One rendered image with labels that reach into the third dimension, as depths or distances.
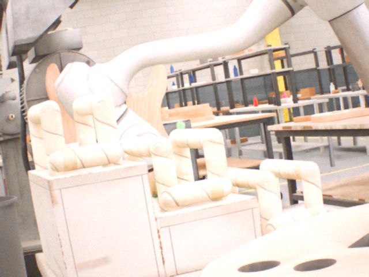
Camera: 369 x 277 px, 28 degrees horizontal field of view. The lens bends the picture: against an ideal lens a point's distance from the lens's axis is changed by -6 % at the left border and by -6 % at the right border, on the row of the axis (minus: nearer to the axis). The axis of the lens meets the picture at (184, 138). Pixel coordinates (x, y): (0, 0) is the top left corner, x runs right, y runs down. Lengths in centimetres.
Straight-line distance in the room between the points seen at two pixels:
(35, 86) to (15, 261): 282
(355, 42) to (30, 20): 82
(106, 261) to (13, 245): 380
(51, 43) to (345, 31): 97
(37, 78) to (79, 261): 116
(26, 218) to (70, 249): 464
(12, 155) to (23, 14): 382
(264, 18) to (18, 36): 62
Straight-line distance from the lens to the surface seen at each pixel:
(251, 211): 115
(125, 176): 109
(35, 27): 191
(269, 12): 174
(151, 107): 206
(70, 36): 225
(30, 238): 572
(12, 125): 551
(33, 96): 218
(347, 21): 162
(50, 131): 110
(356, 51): 164
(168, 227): 111
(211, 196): 115
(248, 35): 173
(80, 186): 107
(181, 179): 133
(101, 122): 112
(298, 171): 125
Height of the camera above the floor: 118
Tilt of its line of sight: 3 degrees down
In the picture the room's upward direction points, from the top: 9 degrees counter-clockwise
